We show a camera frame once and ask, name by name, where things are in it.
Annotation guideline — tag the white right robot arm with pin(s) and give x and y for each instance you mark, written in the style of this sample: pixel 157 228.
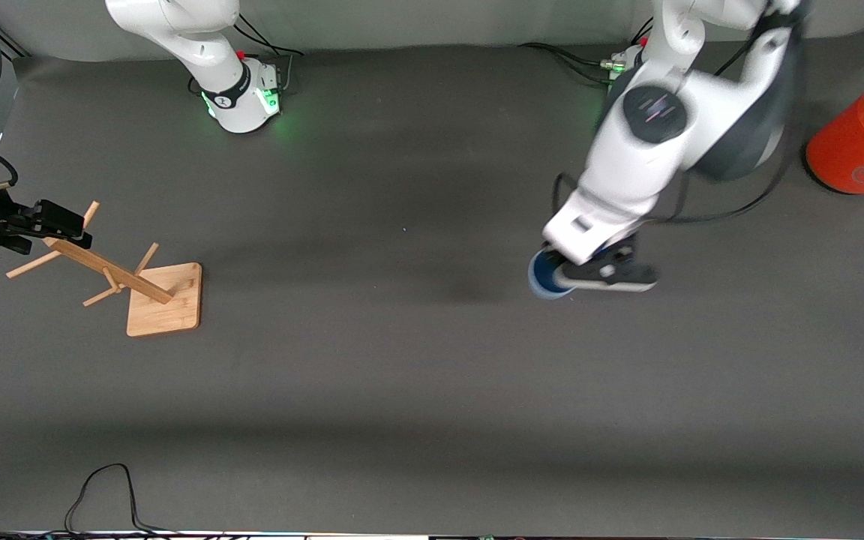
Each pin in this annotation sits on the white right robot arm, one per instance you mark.
pixel 199 37

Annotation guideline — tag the aluminium frame profile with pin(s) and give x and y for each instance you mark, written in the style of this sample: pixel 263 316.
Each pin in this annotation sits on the aluminium frame profile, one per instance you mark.
pixel 10 43

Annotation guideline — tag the light blue cup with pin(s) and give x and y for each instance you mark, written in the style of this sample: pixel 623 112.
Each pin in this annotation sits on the light blue cup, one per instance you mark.
pixel 544 283

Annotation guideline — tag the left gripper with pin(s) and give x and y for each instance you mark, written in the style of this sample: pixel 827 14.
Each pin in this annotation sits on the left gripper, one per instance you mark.
pixel 553 257

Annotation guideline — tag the wooden cup rack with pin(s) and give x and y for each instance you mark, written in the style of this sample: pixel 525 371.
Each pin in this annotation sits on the wooden cup rack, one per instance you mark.
pixel 162 304

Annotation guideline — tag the orange can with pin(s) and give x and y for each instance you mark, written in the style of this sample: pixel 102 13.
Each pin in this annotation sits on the orange can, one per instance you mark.
pixel 852 142

